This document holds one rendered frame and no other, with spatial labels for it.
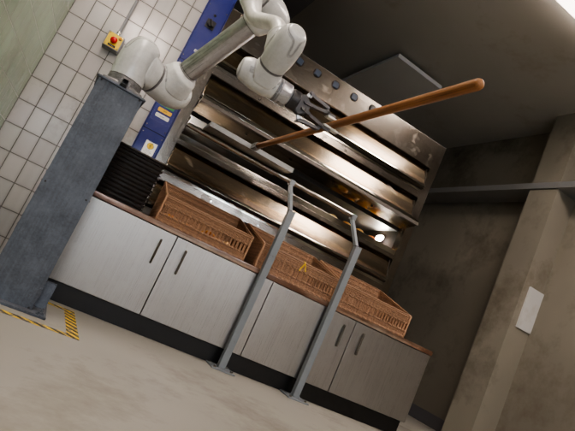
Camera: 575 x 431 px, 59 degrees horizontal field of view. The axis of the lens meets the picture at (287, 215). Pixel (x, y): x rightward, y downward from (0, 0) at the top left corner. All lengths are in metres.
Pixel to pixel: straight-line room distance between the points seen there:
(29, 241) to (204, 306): 1.01
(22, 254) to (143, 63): 0.95
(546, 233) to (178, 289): 3.39
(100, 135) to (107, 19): 1.33
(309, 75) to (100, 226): 1.83
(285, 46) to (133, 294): 1.57
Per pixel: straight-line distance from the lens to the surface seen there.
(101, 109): 2.34
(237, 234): 2.91
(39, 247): 2.30
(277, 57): 1.79
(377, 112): 1.68
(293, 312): 3.01
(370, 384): 3.35
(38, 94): 3.38
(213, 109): 3.33
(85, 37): 3.47
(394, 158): 3.98
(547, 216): 5.08
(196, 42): 3.52
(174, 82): 2.49
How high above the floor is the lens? 0.42
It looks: 10 degrees up
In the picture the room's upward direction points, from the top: 25 degrees clockwise
